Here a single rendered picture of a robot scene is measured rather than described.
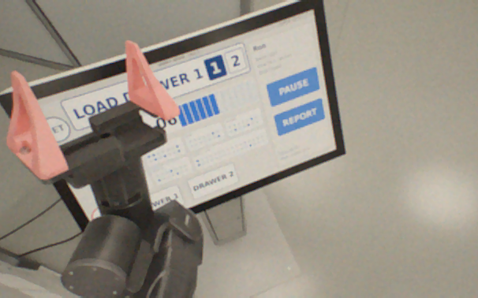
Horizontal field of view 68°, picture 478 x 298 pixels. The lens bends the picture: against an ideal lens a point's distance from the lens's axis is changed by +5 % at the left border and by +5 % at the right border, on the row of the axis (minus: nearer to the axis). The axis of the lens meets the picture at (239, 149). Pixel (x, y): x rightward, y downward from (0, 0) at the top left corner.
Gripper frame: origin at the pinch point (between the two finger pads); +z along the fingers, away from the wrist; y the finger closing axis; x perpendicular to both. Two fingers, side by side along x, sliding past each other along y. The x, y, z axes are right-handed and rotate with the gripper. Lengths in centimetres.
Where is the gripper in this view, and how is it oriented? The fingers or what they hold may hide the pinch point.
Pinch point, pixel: (84, 65)
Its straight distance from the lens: 33.6
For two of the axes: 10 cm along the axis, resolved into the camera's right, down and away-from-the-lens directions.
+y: -6.8, 4.5, -5.8
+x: -7.3, -4.1, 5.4
